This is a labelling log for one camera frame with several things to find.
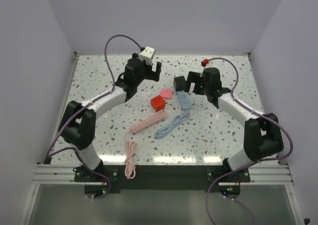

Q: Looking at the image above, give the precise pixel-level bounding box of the black cube plug adapter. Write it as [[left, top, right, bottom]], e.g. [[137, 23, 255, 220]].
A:
[[173, 76, 186, 92]]

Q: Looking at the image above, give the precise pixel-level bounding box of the red cube plug adapter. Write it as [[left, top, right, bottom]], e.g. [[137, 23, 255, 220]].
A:
[[151, 95, 166, 112]]

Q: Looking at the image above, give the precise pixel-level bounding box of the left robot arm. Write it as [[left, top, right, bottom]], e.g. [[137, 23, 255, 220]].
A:
[[58, 47, 161, 181]]

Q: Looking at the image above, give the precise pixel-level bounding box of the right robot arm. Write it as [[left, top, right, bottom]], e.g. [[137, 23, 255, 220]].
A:
[[185, 68, 284, 182]]

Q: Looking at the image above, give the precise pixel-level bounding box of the pink flat plug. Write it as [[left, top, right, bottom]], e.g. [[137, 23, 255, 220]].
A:
[[160, 89, 173, 99]]

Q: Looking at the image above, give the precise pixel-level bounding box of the pink power strip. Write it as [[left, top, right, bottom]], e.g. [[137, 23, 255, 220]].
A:
[[130, 110, 167, 133]]

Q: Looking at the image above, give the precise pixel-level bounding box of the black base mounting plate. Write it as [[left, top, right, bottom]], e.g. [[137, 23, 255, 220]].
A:
[[74, 164, 251, 194]]

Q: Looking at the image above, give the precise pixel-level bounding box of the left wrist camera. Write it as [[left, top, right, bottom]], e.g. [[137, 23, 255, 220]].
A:
[[139, 46, 156, 65]]

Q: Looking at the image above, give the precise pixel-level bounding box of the blue power cord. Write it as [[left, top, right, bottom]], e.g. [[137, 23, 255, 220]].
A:
[[154, 109, 191, 140]]

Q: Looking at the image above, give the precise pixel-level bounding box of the pink power cord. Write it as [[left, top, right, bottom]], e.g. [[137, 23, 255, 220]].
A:
[[124, 130, 138, 180]]

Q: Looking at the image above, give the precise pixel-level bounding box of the aluminium frame rail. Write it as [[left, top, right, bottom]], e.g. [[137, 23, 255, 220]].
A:
[[32, 164, 294, 185]]

